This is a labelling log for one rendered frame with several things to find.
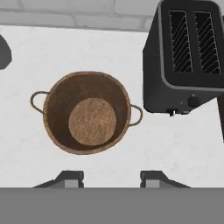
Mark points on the brown woven basket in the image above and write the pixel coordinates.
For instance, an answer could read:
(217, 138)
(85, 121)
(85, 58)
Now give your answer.
(87, 113)

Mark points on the black two-slot toaster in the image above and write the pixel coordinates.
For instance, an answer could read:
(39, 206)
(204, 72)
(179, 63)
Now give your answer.
(186, 55)

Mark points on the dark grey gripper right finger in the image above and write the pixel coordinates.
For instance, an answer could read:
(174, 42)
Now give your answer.
(153, 178)

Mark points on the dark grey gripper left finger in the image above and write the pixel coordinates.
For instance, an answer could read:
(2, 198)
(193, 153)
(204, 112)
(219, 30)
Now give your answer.
(71, 178)

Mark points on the dark grey rounded object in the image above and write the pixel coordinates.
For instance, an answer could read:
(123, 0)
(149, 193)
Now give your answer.
(4, 54)

